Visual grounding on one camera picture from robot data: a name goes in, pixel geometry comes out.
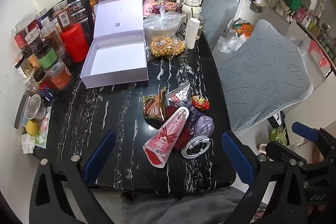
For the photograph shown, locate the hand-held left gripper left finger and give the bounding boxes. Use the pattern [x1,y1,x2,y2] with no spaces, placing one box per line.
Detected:
[29,130,117,224]

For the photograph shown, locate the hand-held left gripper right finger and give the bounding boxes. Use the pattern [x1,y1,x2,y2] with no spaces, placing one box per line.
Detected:
[221,132,308,224]

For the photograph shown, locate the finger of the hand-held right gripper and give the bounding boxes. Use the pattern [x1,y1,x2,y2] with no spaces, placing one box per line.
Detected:
[292,122,328,151]
[265,142,312,166]

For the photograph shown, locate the grey embroidered pouch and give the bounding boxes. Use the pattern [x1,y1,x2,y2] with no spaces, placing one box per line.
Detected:
[196,116,215,138]

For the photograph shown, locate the dark red knitted heart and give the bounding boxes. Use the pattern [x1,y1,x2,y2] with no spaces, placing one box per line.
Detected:
[165,106,196,152]

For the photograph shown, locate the red gold candy packet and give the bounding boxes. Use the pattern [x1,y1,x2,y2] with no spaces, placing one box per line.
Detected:
[190,95,211,112]

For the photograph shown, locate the pink cone-shaped packet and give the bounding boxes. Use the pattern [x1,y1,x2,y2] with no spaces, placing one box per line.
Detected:
[142,106,190,168]

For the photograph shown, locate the silver purple oat packet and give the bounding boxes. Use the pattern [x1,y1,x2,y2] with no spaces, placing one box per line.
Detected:
[165,81,201,123]

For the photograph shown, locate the lavender gift box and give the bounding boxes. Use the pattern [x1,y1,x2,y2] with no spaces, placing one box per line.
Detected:
[80,0,149,89]

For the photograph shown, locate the pink white sachet packet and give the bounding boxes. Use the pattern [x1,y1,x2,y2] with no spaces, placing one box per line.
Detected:
[39,108,52,146]

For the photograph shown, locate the crumpled white tissue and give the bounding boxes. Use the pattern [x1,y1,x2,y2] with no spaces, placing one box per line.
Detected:
[21,133,37,154]

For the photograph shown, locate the grey leaf-pattern chair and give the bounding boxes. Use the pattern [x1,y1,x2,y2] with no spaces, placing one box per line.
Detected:
[217,20,314,132]
[201,0,239,44]

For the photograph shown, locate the yellow lemon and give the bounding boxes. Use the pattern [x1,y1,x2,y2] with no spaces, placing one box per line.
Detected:
[26,120,39,136]

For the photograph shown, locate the person's grey clothed legs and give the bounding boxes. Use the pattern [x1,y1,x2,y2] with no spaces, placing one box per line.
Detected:
[120,187,245,224]

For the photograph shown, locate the pink red bag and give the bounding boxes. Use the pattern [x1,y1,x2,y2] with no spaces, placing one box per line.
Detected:
[308,40,331,68]

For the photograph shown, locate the black flat case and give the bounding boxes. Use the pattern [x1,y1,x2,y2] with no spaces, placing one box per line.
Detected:
[14,95,29,130]

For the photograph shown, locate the row of shelf bottles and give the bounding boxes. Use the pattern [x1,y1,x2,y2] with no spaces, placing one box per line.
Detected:
[294,7,336,57]

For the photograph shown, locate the group of clear spice jars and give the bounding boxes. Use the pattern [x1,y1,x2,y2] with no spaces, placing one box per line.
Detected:
[13,1,73,90]

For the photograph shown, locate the red canister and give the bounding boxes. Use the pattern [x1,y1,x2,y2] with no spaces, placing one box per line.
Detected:
[60,23,89,63]

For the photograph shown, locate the clear plastic bags heap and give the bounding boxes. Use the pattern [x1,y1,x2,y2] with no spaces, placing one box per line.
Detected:
[217,30,246,53]

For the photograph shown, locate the orange plastic bag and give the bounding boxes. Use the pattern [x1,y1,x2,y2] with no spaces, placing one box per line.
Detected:
[234,19,254,36]

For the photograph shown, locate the bag of yellow waffles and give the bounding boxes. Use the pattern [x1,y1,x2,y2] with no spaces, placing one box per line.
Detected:
[150,35,188,58]

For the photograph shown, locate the white paper roll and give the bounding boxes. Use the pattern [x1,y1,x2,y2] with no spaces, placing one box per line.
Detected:
[185,17,201,49]

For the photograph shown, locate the glass cup with straw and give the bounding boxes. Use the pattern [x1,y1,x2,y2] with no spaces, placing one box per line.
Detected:
[186,13,207,40]

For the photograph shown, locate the tied clear plastic bag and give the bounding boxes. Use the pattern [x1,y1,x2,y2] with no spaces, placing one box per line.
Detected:
[143,7,186,42]

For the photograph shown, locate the black printed pouch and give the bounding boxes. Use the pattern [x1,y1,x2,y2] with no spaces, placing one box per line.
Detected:
[47,0,95,41]

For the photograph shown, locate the pink panda cup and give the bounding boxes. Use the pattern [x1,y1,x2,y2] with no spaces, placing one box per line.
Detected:
[143,0,156,17]

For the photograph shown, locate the purple instant noodle cup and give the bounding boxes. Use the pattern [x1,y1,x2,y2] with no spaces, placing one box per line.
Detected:
[152,1,168,15]

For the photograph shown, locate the cream kettle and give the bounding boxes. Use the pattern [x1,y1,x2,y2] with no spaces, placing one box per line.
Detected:
[181,0,203,15]

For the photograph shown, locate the orange-lid instant noodle cup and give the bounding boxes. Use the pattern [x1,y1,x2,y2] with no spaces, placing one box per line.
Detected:
[164,2,182,13]

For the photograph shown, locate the coiled white cable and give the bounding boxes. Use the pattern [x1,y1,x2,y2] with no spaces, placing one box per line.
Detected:
[181,135,213,160]

